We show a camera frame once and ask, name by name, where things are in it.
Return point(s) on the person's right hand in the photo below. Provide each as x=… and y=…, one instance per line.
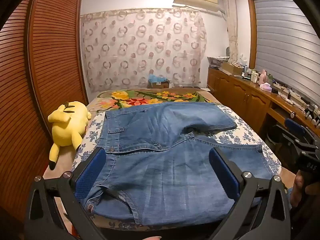
x=298, y=190

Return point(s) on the row of toiletry bottles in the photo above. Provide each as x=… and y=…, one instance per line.
x=251, y=75

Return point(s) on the long wooden sideboard cabinet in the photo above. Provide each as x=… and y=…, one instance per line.
x=240, y=92

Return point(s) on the yellow plush toy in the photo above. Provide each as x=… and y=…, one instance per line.
x=65, y=130

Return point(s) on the stack of printed papers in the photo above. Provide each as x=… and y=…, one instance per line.
x=217, y=61

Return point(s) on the white plastic bag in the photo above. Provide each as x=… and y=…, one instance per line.
x=242, y=60

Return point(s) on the pink tissue box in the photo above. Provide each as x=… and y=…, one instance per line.
x=265, y=87

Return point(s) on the open cardboard box on sideboard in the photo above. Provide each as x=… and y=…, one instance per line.
x=231, y=68

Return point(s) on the grey window blind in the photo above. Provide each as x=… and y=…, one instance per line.
x=287, y=42

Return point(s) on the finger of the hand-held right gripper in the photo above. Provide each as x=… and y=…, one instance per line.
x=296, y=126
x=290, y=140

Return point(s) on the blue denim pants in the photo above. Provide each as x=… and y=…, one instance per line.
x=162, y=167

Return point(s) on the tied-back beige curtain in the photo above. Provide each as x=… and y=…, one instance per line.
x=231, y=30

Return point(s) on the brown louvred wooden wardrobe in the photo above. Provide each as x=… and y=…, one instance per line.
x=50, y=55

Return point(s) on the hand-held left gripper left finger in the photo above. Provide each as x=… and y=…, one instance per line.
x=90, y=173

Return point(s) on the cardboard box by curtain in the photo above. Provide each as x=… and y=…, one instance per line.
x=158, y=85

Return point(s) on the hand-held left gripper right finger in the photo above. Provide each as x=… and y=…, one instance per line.
x=224, y=173

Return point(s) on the blue plastic bag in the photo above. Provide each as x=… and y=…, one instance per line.
x=156, y=77

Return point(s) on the circle-pattern sheer curtain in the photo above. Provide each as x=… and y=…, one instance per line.
x=140, y=55

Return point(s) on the wooden window frame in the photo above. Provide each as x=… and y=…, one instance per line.
x=251, y=30

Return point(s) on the blue floral white cloth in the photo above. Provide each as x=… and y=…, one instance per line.
x=240, y=135

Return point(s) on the pink bottle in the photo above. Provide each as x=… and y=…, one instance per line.
x=263, y=77

